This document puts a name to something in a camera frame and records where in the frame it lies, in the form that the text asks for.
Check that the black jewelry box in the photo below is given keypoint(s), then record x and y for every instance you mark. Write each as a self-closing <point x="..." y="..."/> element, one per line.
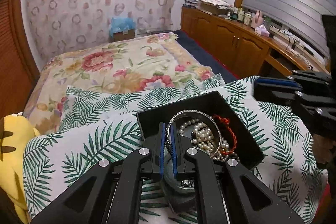
<point x="210" y="103"/>

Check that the circle patterned curtain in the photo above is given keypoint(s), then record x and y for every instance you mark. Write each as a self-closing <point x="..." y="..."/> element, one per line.
<point x="78" y="3"/>

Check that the white power strip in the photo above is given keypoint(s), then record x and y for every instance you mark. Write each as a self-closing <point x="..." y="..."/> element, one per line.
<point x="281" y="33"/>

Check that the wooden cabinet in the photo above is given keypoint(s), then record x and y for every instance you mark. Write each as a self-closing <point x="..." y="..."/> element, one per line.
<point x="236" y="40"/>

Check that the blue plastic bag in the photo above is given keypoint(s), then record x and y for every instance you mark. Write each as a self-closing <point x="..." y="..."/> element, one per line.
<point x="122" y="24"/>

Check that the wooden louvered wardrobe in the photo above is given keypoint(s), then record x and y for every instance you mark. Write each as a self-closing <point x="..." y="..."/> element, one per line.
<point x="13" y="56"/>

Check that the white jar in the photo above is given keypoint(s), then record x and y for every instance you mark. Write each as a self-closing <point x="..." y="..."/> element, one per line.
<point x="248" y="18"/>

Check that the floral covered box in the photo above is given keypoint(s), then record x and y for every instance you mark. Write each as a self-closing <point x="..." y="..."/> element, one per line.
<point x="212" y="6"/>

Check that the person's right hand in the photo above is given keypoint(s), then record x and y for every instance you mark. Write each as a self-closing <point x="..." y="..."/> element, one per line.
<point x="325" y="148"/>

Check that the cardboard box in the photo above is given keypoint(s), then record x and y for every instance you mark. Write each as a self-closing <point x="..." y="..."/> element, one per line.
<point x="123" y="36"/>

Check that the navy bed sheet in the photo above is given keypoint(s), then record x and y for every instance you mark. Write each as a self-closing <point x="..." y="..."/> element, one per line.
<point x="204" y="56"/>

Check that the leaf print cloth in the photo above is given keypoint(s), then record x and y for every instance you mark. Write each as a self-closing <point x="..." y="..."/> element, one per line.
<point x="92" y="140"/>

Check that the floral blanket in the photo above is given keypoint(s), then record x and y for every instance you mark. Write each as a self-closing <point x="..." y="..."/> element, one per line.
<point x="105" y="69"/>

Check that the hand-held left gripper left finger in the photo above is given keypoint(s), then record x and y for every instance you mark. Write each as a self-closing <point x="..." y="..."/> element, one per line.
<point x="162" y="140"/>

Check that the silver bangle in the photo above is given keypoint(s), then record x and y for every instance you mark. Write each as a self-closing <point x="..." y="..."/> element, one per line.
<point x="216" y="132"/>

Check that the yellow plush toy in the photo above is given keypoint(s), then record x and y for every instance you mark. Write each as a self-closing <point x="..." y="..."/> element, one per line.
<point x="13" y="161"/>

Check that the green glass cup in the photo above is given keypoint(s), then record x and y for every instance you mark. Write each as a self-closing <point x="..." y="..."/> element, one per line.
<point x="267" y="21"/>

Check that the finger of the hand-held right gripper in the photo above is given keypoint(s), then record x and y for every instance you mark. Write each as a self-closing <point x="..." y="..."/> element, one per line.
<point x="283" y="96"/>
<point x="278" y="82"/>

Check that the pink tissue box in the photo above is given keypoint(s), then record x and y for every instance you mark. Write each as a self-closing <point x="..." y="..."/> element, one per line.
<point x="262" y="30"/>

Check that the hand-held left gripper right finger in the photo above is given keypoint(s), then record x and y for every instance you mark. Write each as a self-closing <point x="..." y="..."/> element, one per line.
<point x="173" y="150"/>

